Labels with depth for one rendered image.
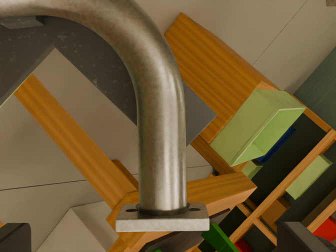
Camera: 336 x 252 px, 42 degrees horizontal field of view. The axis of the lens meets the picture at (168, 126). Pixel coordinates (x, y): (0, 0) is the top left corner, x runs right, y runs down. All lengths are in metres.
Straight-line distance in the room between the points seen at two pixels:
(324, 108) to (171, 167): 6.04
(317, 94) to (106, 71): 6.03
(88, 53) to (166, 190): 0.11
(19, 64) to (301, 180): 5.51
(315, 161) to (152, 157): 5.48
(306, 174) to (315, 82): 1.33
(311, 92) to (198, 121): 6.02
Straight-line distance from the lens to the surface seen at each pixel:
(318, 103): 6.29
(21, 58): 0.33
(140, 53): 0.26
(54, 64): 2.12
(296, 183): 5.78
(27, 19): 0.31
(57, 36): 0.32
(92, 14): 0.27
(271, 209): 5.90
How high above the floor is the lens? 1.24
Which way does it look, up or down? 20 degrees down
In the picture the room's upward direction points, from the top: 135 degrees clockwise
